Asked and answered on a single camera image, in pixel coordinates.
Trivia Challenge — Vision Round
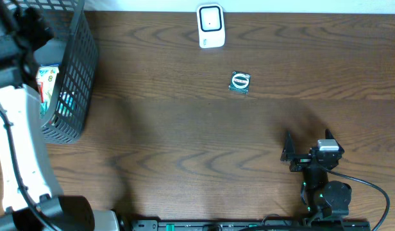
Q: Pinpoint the grey plastic mesh basket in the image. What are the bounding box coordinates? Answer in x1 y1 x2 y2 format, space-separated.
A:
0 0 98 144

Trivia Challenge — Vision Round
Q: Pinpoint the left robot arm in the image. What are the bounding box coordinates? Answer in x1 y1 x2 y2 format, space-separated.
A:
0 1 131 230

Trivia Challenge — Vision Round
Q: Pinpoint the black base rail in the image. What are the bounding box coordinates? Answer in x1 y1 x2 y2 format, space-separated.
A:
130 218 371 231

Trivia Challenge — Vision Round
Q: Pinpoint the light blue tissue pack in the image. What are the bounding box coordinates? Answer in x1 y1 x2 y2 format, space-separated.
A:
58 92 75 117

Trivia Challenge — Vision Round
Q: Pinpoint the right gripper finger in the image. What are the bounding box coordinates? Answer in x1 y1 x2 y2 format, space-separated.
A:
325 128 344 153
280 131 296 162

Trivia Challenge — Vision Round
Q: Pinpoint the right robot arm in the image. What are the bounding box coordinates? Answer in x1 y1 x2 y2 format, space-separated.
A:
280 130 352 227

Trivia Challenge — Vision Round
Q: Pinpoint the large yellow snack bag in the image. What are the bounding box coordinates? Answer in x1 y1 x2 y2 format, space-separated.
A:
36 65 59 117

